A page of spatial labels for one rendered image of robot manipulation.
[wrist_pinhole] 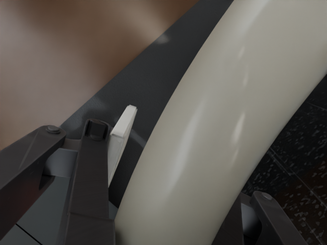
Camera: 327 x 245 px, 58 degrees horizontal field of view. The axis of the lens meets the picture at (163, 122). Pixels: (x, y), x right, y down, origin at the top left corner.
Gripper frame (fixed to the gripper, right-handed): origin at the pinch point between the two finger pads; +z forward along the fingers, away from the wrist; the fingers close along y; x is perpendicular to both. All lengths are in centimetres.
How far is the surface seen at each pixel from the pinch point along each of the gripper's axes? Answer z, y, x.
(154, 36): 89, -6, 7
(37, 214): 56, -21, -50
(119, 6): 90, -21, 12
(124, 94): 87, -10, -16
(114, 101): 87, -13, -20
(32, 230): 50, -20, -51
